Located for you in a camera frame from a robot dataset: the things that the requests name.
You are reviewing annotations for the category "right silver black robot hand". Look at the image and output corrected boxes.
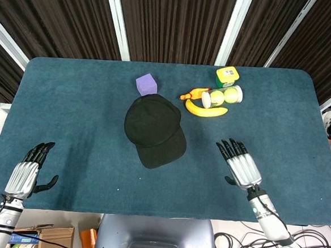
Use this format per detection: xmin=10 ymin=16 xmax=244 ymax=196
xmin=212 ymin=136 xmax=265 ymax=193

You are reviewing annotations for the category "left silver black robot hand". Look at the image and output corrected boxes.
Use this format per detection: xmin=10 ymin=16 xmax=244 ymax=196
xmin=3 ymin=139 xmax=62 ymax=202

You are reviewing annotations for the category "black baseball cap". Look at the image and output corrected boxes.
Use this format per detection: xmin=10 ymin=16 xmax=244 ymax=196
xmin=121 ymin=91 xmax=191 ymax=172

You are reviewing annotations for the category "blue package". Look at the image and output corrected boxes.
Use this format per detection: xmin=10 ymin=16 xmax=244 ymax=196
xmin=9 ymin=232 xmax=41 ymax=246

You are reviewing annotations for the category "brown cardboard box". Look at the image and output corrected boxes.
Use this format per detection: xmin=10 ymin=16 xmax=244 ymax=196
xmin=9 ymin=221 xmax=75 ymax=248

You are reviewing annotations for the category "yellow banana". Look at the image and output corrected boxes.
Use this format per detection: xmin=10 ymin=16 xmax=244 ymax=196
xmin=184 ymin=99 xmax=230 ymax=119

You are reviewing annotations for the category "yellow-green tennis ball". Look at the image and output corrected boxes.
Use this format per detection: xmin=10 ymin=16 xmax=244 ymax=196
xmin=223 ymin=87 xmax=241 ymax=104
xmin=210 ymin=90 xmax=226 ymax=108

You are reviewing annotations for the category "clear tennis ball tube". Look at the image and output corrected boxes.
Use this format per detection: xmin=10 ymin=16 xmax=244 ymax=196
xmin=200 ymin=82 xmax=245 ymax=111

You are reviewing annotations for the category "blue table cloth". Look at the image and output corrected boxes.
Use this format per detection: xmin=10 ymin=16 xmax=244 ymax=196
xmin=0 ymin=48 xmax=331 ymax=232

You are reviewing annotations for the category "orange object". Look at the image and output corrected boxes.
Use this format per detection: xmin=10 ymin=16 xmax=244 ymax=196
xmin=79 ymin=228 xmax=99 ymax=248

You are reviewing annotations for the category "yellow rubber chicken toy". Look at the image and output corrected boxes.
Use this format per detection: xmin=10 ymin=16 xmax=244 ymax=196
xmin=179 ymin=85 xmax=211 ymax=103

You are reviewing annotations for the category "green box with yellow lid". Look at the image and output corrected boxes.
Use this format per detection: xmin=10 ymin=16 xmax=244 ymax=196
xmin=215 ymin=65 xmax=240 ymax=89

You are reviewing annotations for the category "grey-blue robot torso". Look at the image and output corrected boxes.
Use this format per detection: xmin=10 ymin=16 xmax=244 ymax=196
xmin=93 ymin=212 xmax=219 ymax=248

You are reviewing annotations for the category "purple foam cube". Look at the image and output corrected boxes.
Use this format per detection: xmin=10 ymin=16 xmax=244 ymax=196
xmin=134 ymin=72 xmax=160 ymax=98

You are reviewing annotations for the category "brown pleated curtain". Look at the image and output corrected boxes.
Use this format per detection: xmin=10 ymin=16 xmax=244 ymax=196
xmin=113 ymin=0 xmax=239 ymax=69
xmin=0 ymin=0 xmax=126 ymax=65
xmin=226 ymin=0 xmax=311 ymax=71
xmin=269 ymin=0 xmax=331 ymax=105

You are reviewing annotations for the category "black cable loop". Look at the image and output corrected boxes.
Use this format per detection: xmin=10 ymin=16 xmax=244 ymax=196
xmin=213 ymin=231 xmax=235 ymax=248

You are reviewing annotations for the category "thin black cable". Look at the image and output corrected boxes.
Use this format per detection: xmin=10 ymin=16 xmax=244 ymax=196
xmin=11 ymin=232 xmax=87 ymax=248

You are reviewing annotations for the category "black cable tangle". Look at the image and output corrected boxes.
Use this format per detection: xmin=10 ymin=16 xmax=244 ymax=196
xmin=232 ymin=219 xmax=331 ymax=248

